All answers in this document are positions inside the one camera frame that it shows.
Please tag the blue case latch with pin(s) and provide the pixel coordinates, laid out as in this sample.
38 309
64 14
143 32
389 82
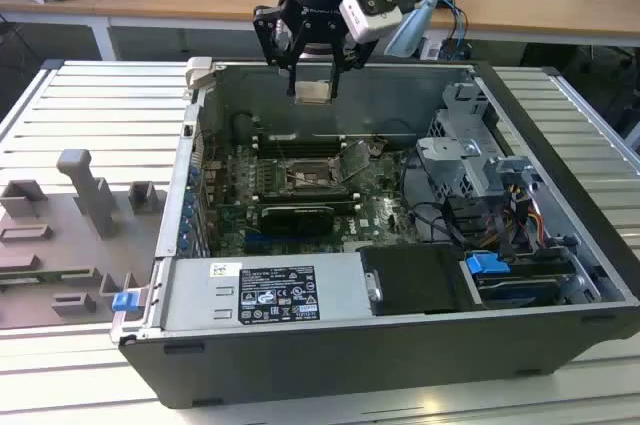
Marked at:
125 301

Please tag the black RAM slot bank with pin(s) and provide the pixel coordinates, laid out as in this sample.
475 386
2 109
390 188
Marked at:
305 196

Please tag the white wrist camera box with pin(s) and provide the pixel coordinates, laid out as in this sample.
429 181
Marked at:
372 15

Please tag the silver finned heatsink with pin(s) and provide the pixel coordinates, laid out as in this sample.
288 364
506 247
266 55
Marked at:
356 244

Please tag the grey case release latch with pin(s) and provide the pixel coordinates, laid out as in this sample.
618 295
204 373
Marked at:
200 72

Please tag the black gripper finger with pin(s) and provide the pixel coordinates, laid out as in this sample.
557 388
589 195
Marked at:
352 57
272 40

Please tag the CPU socket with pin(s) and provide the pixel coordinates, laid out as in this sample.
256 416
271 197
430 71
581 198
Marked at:
310 170

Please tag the grey parts rack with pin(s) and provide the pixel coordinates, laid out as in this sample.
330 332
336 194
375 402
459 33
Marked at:
75 245

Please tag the silver metal drive cage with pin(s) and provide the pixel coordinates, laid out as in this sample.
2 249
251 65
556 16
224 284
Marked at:
450 165

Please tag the silver CPU plate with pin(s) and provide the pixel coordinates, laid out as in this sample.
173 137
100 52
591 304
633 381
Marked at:
312 91

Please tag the black plastic air shroud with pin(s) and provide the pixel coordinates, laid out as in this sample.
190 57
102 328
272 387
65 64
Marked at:
415 280

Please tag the green motherboard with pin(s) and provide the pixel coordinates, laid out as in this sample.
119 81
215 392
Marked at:
380 215

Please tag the black graphics card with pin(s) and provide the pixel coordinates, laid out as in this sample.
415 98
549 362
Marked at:
297 220

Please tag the blue disk carrier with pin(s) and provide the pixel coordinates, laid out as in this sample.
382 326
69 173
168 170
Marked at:
485 262

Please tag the black RAM stick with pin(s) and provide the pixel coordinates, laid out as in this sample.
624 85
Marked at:
300 140

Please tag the black hard disk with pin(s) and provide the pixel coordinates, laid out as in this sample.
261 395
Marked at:
520 287

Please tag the silver power supply box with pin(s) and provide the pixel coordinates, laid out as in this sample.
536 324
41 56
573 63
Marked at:
200 295

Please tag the round coin battery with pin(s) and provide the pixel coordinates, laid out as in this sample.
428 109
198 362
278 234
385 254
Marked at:
375 148

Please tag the black open PC case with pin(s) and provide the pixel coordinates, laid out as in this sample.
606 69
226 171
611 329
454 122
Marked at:
350 370

